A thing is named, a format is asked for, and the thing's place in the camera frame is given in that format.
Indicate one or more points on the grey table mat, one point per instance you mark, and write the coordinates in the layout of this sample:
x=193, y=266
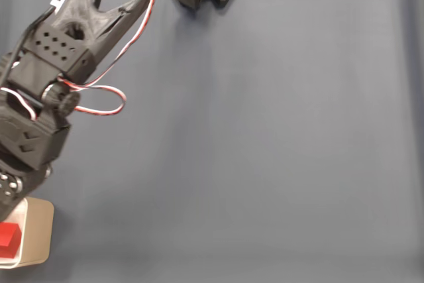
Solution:
x=232, y=130

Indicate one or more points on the tan and white box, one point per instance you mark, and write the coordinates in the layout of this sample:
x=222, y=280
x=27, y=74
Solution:
x=38, y=230

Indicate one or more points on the red cube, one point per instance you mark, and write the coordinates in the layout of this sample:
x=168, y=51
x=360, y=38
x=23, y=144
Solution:
x=8, y=240

